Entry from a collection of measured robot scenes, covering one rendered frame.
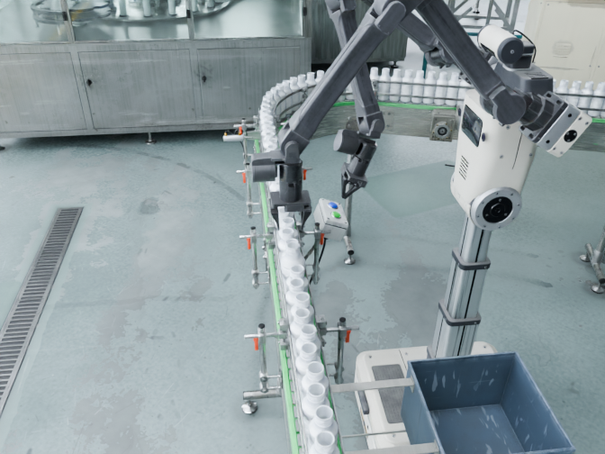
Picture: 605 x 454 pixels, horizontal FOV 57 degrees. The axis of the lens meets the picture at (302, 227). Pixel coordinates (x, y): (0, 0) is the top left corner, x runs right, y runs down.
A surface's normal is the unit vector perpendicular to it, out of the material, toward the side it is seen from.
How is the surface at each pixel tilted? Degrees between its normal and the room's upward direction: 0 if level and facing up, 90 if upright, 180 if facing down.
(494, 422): 0
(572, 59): 90
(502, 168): 101
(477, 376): 90
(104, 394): 0
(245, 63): 90
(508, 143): 90
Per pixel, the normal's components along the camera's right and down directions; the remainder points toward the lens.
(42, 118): 0.12, 0.55
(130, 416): 0.00, -0.84
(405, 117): -0.19, 0.54
